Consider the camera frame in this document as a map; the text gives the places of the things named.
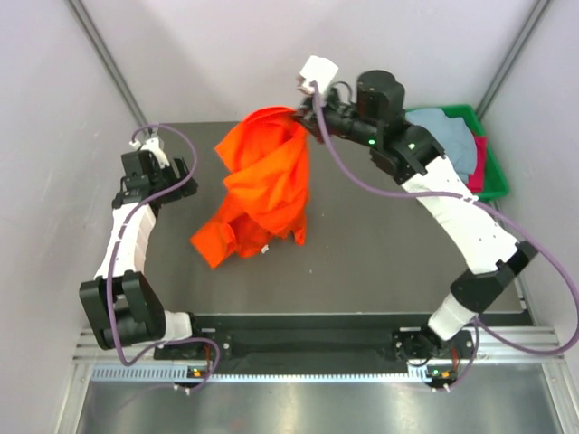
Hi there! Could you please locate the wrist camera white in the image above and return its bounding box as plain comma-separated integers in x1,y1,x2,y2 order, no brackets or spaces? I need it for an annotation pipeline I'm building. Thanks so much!
297,55,339,95
129,133,170,168

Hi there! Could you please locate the grey blue t shirt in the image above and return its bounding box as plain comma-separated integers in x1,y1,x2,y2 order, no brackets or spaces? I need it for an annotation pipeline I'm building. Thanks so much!
405,108,477,182

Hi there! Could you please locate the orange t shirt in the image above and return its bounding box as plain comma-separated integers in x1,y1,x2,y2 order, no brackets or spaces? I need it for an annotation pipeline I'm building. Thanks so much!
190,106,309,269

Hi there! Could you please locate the aluminium frame rail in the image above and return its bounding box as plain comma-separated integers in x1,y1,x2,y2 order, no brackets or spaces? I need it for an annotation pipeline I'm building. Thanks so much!
72,325,564,364

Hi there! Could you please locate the magenta t shirt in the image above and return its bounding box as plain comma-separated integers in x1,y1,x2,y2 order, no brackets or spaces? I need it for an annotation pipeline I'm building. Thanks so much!
466,135,487,193

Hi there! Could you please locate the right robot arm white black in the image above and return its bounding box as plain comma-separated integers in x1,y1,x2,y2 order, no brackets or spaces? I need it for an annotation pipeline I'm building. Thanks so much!
294,64,537,358

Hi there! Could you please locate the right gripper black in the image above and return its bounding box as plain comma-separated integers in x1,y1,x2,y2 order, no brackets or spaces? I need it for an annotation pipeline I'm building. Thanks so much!
292,85,380,148

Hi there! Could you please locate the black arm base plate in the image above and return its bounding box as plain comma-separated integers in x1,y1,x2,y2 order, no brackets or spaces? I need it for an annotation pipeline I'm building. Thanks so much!
153,314,476,375

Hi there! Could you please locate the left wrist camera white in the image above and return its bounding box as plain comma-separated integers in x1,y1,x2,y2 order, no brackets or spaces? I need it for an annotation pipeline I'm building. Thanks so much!
129,133,170,168

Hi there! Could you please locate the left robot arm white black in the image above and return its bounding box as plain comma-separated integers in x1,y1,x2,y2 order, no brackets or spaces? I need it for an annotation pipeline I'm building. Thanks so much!
79,140,205,359

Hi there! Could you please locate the green plastic bin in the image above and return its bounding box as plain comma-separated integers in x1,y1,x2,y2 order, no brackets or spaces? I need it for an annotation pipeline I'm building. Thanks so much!
430,104,509,202

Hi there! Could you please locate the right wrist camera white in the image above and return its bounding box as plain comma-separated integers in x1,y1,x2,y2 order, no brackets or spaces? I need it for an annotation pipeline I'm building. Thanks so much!
297,55,339,95

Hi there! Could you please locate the grey slotted cable duct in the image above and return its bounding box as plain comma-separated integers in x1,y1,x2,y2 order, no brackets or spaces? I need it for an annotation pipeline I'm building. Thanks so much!
91,364,432,383

